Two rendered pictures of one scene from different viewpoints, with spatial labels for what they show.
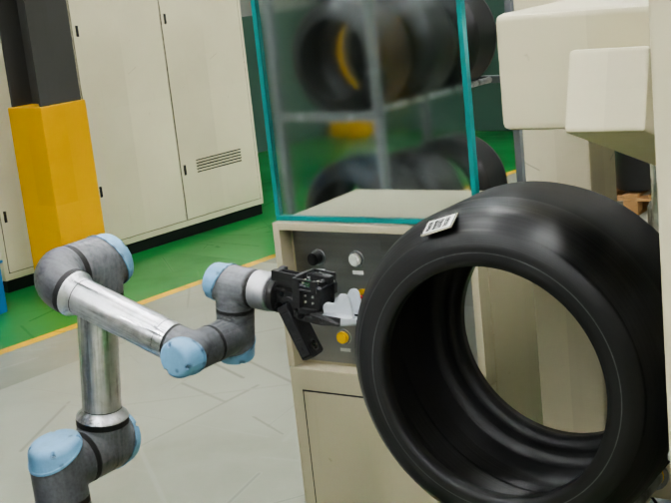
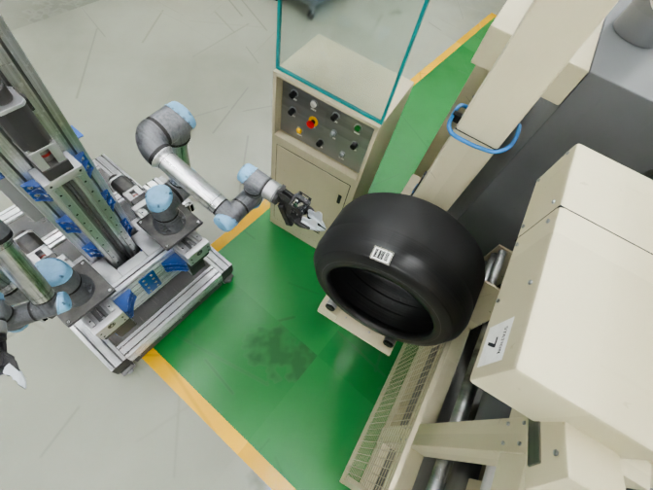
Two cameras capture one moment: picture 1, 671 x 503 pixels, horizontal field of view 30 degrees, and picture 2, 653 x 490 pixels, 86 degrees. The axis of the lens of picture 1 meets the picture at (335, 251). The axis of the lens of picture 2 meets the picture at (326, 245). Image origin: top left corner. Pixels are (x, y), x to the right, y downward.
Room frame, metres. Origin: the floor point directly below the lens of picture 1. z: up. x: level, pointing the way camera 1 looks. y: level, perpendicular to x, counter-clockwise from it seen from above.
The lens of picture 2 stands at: (1.55, 0.15, 2.29)
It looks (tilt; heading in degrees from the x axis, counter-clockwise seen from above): 60 degrees down; 341
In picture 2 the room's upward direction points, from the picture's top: 18 degrees clockwise
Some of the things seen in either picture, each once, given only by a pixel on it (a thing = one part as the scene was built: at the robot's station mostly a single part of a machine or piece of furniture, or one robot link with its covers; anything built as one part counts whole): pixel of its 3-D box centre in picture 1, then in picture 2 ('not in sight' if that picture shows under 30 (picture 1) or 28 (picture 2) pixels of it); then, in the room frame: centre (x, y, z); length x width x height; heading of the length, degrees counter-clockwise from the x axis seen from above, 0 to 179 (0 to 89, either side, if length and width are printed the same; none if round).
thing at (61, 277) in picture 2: not in sight; (53, 276); (2.14, 0.98, 0.88); 0.13 x 0.12 x 0.14; 112
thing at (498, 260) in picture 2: not in sight; (488, 286); (2.04, -0.76, 1.05); 0.20 x 0.15 x 0.30; 146
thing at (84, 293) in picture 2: not in sight; (70, 287); (2.14, 0.97, 0.77); 0.15 x 0.15 x 0.10
